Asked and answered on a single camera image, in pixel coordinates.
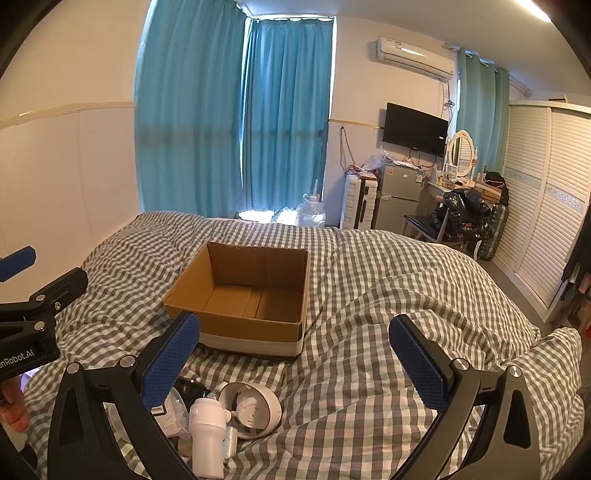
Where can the clear water jug with pump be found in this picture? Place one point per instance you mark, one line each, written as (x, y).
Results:
(310, 212)

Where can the blue curtain by wardrobe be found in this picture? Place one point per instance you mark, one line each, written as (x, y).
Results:
(485, 115)

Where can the brown cardboard box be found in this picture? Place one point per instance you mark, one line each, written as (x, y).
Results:
(258, 330)

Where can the black wall television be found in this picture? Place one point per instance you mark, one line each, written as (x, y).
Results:
(413, 129)

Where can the small grey fridge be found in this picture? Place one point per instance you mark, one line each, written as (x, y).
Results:
(397, 198)

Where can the light blue tissue pack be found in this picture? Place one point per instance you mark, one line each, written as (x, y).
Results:
(229, 445)

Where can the grey chair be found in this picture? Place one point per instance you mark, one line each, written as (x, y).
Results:
(420, 226)

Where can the white louvred wardrobe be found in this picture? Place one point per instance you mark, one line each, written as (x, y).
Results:
(545, 207)

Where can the grey white checked blanket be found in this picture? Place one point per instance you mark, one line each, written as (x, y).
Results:
(369, 277)

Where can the person's left hand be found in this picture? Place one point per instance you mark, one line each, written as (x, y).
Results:
(11, 408)

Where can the white ribbed suitcase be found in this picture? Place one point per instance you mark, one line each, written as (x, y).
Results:
(358, 203)

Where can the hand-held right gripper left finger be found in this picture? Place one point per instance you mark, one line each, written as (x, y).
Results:
(170, 362)

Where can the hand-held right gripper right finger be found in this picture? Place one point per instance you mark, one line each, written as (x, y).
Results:
(420, 364)

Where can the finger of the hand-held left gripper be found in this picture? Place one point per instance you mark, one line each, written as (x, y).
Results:
(16, 265)
(55, 290)

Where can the black plastic bag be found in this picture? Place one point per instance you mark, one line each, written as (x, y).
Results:
(461, 212)

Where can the white oval mirror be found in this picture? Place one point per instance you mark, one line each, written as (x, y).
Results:
(461, 152)

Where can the white tape roll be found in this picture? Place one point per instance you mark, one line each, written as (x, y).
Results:
(258, 406)

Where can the clear plastic packet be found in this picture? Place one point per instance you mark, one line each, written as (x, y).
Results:
(173, 413)

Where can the white air conditioner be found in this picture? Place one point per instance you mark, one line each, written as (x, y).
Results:
(411, 57)

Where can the white plastic bottle device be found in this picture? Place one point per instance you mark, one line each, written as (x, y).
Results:
(205, 443)

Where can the white dressing table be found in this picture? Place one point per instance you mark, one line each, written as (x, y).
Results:
(436, 188)

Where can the wide blue curtain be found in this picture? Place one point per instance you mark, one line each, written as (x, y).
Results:
(189, 115)

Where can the black round item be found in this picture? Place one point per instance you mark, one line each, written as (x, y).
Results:
(187, 386)

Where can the blue curtain by white wall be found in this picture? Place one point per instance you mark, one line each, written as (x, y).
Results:
(286, 115)

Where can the clear plastic bag on fridge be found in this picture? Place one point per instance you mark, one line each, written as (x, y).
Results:
(376, 161)

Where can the ceiling light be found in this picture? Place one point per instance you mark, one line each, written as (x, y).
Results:
(538, 10)

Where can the dark suitcase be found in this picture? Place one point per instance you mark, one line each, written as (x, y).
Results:
(491, 230)

